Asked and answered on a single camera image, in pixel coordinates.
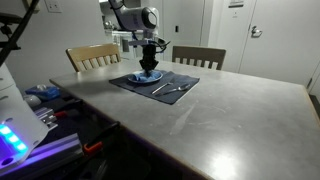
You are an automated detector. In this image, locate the dark brown wooden chair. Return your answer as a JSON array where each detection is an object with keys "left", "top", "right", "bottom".
[{"left": 172, "top": 46, "right": 226, "bottom": 70}]

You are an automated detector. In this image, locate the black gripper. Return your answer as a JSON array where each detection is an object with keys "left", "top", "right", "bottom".
[{"left": 139, "top": 45, "right": 158, "bottom": 74}]

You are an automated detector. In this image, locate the light wooden chair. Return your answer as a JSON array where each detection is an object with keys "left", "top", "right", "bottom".
[{"left": 66, "top": 43, "right": 121, "bottom": 72}]

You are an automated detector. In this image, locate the dark grey placemat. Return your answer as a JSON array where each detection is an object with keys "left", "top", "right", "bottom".
[{"left": 110, "top": 70, "right": 200, "bottom": 105}]

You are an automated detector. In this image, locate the silver knife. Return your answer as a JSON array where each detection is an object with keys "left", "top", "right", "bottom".
[{"left": 151, "top": 82, "right": 173, "bottom": 94}]

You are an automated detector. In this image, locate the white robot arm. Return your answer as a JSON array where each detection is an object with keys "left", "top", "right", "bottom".
[{"left": 108, "top": 0, "right": 168, "bottom": 75}]

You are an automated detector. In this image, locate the white door with handle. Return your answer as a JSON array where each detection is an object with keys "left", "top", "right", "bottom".
[{"left": 240, "top": 0, "right": 320, "bottom": 86}]

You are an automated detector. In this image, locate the silver spoon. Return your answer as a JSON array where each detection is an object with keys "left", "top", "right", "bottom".
[{"left": 156, "top": 84, "right": 191, "bottom": 96}]

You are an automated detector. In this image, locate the white wall switch plate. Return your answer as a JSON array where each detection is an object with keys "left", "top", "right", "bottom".
[{"left": 45, "top": 0, "right": 62, "bottom": 13}]

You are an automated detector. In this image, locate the orange handled clamp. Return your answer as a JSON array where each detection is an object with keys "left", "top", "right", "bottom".
[
  {"left": 83, "top": 120, "right": 122, "bottom": 154},
  {"left": 54, "top": 100, "right": 82, "bottom": 118}
]

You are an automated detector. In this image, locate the black cable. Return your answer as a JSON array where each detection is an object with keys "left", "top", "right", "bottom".
[{"left": 0, "top": 0, "right": 40, "bottom": 66}]

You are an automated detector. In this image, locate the blue box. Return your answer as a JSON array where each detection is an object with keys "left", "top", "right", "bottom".
[{"left": 25, "top": 85, "right": 60, "bottom": 101}]

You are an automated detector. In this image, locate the blue towel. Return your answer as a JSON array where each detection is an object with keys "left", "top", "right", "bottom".
[{"left": 133, "top": 71, "right": 161, "bottom": 82}]

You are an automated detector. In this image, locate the aluminium extrusion rail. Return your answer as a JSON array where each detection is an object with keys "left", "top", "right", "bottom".
[{"left": 0, "top": 133, "right": 83, "bottom": 180}]

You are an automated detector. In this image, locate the black camera on mount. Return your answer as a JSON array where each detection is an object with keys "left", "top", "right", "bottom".
[{"left": 0, "top": 13, "right": 22, "bottom": 50}]

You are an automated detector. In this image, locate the white robot base with leds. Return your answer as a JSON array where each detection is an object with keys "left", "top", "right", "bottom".
[{"left": 0, "top": 64, "right": 48, "bottom": 175}]

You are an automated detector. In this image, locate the orange handled clamp upper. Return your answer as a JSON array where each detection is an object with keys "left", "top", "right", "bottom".
[{"left": 54, "top": 100, "right": 82, "bottom": 118}]

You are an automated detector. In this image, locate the white round plate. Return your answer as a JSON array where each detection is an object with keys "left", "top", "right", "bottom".
[{"left": 128, "top": 70, "right": 163, "bottom": 84}]

